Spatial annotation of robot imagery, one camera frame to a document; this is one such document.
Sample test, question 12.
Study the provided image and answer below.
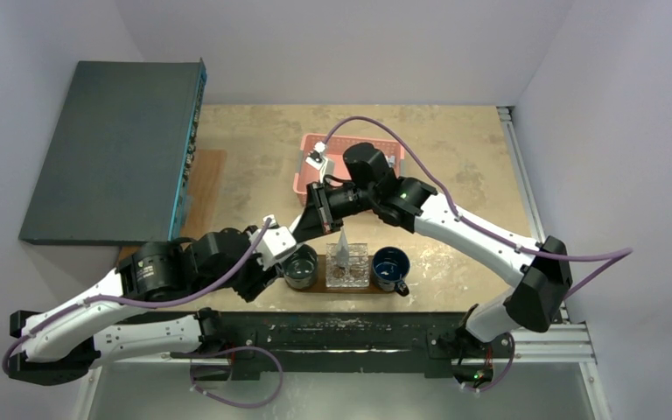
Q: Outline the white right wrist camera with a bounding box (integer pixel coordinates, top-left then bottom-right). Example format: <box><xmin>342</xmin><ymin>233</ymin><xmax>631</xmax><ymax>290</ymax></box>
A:
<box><xmin>304</xmin><ymin>142</ymin><xmax>335</xmax><ymax>184</ymax></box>

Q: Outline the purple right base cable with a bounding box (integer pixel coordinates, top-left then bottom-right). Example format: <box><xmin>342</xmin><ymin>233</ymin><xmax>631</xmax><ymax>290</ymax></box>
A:
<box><xmin>458</xmin><ymin>332</ymin><xmax>517</xmax><ymax>396</ymax></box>

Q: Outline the navy blue mug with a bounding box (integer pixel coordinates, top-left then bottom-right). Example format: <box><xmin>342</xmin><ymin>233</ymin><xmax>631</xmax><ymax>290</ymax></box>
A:
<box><xmin>370</xmin><ymin>247</ymin><xmax>410</xmax><ymax>297</ymax></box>

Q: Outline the oval dark wooden tray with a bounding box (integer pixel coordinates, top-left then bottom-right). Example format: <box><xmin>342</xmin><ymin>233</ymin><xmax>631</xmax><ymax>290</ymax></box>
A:
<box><xmin>301</xmin><ymin>254</ymin><xmax>388</xmax><ymax>295</ymax></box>

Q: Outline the dark green grey mug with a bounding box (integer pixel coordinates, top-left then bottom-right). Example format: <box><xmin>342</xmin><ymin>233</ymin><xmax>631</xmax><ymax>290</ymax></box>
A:
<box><xmin>283</xmin><ymin>245</ymin><xmax>319</xmax><ymax>291</ymax></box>

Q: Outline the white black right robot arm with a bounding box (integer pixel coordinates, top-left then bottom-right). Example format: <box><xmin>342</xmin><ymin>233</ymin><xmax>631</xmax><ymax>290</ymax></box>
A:
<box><xmin>290</xmin><ymin>143</ymin><xmax>572</xmax><ymax>356</ymax></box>

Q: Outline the white grey toothpaste tube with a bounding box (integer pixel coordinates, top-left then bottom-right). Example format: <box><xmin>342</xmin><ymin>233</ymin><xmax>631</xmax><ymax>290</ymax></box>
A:
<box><xmin>334</xmin><ymin>228</ymin><xmax>350</xmax><ymax>267</ymax></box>

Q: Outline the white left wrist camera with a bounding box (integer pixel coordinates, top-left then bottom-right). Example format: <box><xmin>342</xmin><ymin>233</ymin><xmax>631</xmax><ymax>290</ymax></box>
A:
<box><xmin>250</xmin><ymin>214</ymin><xmax>298</xmax><ymax>270</ymax></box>

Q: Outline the dark grey shelf board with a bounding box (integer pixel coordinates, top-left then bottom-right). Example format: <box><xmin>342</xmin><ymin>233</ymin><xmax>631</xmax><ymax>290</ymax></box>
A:
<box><xmin>18</xmin><ymin>60</ymin><xmax>207</xmax><ymax>246</ymax></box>

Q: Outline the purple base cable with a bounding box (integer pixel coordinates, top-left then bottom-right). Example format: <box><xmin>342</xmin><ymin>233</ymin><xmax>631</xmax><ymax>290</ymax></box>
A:
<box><xmin>458</xmin><ymin>332</ymin><xmax>517</xmax><ymax>396</ymax></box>
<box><xmin>189</xmin><ymin>345</ymin><xmax>285</xmax><ymax>410</ymax></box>

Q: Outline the clear crystal toothbrush holder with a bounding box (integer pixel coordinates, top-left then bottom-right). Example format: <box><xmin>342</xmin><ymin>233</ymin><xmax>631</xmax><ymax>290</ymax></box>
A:
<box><xmin>325</xmin><ymin>243</ymin><xmax>370</xmax><ymax>287</ymax></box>

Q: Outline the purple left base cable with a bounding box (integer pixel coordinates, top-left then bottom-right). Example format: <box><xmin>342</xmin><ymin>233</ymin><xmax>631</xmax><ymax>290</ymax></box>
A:
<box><xmin>189</xmin><ymin>345</ymin><xmax>285</xmax><ymax>410</ymax></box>

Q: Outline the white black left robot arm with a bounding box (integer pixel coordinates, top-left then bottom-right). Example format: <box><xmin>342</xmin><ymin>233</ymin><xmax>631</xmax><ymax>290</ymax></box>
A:
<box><xmin>2</xmin><ymin>220</ymin><xmax>298</xmax><ymax>386</ymax></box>

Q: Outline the white red toothpaste tube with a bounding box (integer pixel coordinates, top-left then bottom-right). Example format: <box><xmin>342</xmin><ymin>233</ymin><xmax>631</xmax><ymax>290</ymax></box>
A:
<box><xmin>289</xmin><ymin>214</ymin><xmax>302</xmax><ymax>242</ymax></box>

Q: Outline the aluminium frame rail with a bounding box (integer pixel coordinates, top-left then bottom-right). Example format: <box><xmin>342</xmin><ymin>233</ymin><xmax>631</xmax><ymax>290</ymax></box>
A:
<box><xmin>497</xmin><ymin>107</ymin><xmax>596</xmax><ymax>364</ymax></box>

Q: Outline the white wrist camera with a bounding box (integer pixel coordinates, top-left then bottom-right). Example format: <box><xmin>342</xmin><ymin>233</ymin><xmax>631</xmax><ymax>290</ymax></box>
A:
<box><xmin>304</xmin><ymin>142</ymin><xmax>335</xmax><ymax>184</ymax></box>
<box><xmin>250</xmin><ymin>214</ymin><xmax>298</xmax><ymax>270</ymax></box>

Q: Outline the pink perforated plastic basket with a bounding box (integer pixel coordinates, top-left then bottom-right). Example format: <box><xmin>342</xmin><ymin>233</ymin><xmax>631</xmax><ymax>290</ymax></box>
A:
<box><xmin>293</xmin><ymin>133</ymin><xmax>406</xmax><ymax>206</ymax></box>

